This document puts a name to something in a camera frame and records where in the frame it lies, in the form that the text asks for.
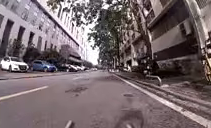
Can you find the row of trees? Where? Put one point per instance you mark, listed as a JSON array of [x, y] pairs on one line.
[[109, 30]]

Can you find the row of parked cars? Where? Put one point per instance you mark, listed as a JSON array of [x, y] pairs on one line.
[[69, 67]]

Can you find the grey asphalt road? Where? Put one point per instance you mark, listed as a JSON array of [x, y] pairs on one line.
[[93, 100]]

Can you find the manhole cover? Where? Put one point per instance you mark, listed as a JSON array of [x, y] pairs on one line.
[[128, 95]]

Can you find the dark motor scooter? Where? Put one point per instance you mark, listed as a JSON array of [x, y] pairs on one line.
[[148, 65]]

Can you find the metal hoop railing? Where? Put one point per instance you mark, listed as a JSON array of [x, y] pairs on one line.
[[155, 77]]

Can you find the blue car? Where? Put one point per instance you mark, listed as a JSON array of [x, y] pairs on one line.
[[43, 66]]

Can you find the robot's own part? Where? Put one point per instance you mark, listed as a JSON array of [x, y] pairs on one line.
[[68, 124], [128, 126]]

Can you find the white road edge line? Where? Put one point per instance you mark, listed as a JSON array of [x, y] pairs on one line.
[[166, 103]]

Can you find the row of bushes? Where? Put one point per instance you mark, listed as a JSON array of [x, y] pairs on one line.
[[31, 53]]

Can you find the white dashed lane line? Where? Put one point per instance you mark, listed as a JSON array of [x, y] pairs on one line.
[[20, 94]]

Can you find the long grey building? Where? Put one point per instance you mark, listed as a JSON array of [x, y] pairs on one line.
[[26, 20]]

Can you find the white car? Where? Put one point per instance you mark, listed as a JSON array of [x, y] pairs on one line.
[[13, 64]]

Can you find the grey sidewalk with kerb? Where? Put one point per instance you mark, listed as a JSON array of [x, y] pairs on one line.
[[13, 75]]

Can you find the grey paved sidewalk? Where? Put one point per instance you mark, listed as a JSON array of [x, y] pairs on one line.
[[193, 96]]

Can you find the yellow bicycle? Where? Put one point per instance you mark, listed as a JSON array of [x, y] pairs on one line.
[[209, 63]]

